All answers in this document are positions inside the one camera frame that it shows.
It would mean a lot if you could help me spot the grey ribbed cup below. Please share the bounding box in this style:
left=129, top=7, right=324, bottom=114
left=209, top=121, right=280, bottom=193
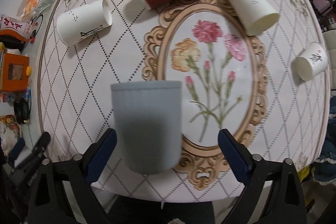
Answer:
left=111, top=80, right=182, bottom=174

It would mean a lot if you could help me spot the white paper cup right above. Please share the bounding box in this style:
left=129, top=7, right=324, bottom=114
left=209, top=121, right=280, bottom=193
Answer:
left=294, top=42, right=329, bottom=81

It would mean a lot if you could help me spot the white paper cup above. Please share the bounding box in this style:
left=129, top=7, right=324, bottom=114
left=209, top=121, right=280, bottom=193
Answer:
left=56, top=0, right=113, bottom=47
left=229, top=0, right=280, bottom=36
left=294, top=42, right=329, bottom=81

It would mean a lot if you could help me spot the white paper cup left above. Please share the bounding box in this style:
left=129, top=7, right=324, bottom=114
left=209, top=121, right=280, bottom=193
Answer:
left=56, top=0, right=113, bottom=47

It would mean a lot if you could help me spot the white paper cup centre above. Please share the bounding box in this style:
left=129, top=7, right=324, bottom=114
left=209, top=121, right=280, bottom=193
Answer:
left=229, top=0, right=280, bottom=36

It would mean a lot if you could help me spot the black handheld device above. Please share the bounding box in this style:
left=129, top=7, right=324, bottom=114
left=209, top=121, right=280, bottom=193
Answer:
left=3, top=131, right=51, bottom=186

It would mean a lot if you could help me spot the floral patterned tablecloth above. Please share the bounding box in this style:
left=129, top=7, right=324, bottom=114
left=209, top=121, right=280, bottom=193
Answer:
left=38, top=0, right=330, bottom=202

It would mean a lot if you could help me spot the orange box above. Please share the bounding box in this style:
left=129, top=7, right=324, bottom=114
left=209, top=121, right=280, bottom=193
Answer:
left=1, top=53, right=30, bottom=93

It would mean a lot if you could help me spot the red white snack bag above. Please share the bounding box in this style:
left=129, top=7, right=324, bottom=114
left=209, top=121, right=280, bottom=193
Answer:
left=0, top=14, right=33, bottom=42

